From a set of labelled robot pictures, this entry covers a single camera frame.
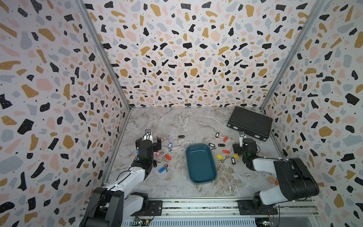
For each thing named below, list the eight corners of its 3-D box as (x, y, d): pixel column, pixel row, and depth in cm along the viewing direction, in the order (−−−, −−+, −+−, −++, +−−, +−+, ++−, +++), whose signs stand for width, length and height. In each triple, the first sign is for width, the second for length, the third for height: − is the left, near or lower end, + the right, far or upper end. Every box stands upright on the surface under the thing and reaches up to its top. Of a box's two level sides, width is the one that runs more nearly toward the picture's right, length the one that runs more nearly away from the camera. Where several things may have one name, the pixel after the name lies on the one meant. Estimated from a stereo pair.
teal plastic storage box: (185, 184, 84) (185, 181, 79) (186, 148, 100) (186, 143, 95) (216, 184, 84) (218, 181, 80) (212, 148, 100) (213, 144, 95)
